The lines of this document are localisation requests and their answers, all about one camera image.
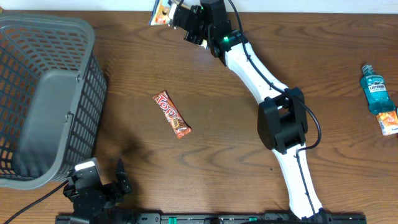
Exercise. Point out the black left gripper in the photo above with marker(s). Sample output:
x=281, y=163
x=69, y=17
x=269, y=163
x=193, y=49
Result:
x=117, y=193

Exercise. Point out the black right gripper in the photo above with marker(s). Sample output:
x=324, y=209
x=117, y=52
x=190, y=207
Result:
x=190, y=35

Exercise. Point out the yellow snack chips bag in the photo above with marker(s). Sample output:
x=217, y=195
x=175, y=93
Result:
x=161, y=12

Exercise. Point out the red chocolate bar wrapper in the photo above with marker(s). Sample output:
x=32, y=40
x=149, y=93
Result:
x=172, y=115

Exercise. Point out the teal mouthwash bottle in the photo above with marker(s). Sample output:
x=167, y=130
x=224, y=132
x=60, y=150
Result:
x=374, y=88

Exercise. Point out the small orange snack packet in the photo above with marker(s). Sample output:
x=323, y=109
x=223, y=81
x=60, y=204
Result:
x=388, y=122

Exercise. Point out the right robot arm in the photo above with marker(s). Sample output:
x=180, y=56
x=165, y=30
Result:
x=282, y=113

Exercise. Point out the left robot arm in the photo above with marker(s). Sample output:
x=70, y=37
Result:
x=93, y=201

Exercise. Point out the grey plastic mesh basket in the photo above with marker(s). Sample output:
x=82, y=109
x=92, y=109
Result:
x=52, y=97

